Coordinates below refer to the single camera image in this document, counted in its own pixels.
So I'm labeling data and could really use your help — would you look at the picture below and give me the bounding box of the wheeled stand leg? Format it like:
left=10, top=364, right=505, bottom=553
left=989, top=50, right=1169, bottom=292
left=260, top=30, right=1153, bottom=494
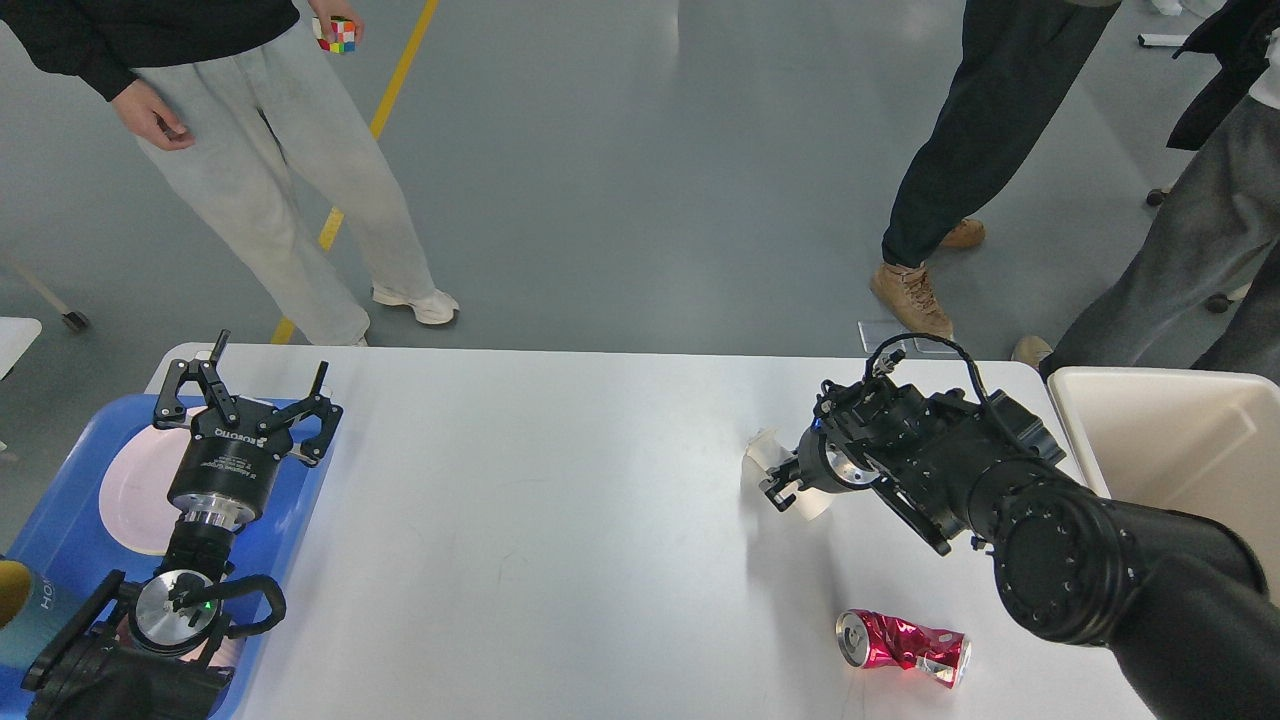
left=1, top=252, right=90, bottom=333

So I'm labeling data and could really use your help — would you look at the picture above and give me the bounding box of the white table corner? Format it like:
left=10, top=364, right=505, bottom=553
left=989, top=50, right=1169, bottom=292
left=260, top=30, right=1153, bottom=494
left=0, top=316, right=44, bottom=380

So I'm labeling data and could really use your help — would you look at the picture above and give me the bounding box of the person's bare right hand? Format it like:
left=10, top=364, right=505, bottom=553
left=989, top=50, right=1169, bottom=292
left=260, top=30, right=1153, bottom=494
left=109, top=79, right=195, bottom=151

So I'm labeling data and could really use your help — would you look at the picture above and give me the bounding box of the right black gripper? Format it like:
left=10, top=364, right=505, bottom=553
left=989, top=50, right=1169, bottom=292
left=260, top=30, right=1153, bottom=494
left=758, top=427, right=881, bottom=512

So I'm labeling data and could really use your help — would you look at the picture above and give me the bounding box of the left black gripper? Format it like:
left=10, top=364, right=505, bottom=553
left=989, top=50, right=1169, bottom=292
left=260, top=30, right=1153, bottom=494
left=151, top=331, right=343, bottom=528

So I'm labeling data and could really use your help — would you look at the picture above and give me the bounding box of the person's bare left hand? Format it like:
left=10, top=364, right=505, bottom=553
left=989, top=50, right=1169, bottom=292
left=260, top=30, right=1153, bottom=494
left=308, top=0, right=366, bottom=44

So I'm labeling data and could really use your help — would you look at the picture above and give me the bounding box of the beige plastic bin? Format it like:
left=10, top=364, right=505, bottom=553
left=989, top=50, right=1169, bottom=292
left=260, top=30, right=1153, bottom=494
left=1048, top=366, right=1279, bottom=593

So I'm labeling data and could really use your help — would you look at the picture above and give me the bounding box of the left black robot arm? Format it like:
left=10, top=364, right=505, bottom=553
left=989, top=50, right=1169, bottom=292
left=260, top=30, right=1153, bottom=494
left=3, top=334, right=343, bottom=719

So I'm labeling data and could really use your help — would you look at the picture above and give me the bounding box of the crushed white paper cup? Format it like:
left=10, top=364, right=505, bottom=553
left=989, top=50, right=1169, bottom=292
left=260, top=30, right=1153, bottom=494
left=741, top=427, right=835, bottom=521

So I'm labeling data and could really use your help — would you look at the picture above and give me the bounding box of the crushed red soda can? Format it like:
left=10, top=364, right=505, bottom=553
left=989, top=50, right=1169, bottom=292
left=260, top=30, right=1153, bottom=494
left=835, top=609, right=972, bottom=689

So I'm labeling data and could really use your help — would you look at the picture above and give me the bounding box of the person in black hoodie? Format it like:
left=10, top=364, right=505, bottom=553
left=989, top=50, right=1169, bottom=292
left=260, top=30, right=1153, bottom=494
left=3, top=1, right=460, bottom=346

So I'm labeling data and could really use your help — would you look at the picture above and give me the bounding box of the person in grey trousers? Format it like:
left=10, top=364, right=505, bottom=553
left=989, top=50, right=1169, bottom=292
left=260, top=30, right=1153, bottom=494
left=1012, top=38, right=1279, bottom=380

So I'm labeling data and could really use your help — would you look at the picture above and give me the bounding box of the pink plate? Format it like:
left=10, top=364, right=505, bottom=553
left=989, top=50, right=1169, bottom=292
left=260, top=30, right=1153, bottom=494
left=99, top=427, right=189, bottom=556

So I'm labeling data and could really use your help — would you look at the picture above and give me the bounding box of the metal floor plate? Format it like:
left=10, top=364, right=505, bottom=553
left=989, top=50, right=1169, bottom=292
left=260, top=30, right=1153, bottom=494
left=858, top=322, right=956, bottom=357

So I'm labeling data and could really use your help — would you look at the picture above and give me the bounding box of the teal mug yellow inside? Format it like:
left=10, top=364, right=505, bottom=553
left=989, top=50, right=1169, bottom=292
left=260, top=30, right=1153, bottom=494
left=1, top=559, right=81, bottom=670

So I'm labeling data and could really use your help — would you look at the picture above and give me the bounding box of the person in black clothes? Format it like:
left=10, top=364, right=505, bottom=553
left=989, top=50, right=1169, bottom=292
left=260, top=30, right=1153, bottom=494
left=870, top=1, right=1117, bottom=338

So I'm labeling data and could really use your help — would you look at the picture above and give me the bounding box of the colourful puzzle cube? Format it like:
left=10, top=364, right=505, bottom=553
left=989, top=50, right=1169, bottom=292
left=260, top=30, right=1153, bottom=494
left=312, top=15, right=358, bottom=55

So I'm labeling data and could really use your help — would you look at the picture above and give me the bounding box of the black jacket at right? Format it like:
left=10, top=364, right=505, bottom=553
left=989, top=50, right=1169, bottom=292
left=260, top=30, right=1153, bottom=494
left=1166, top=1, right=1279, bottom=151

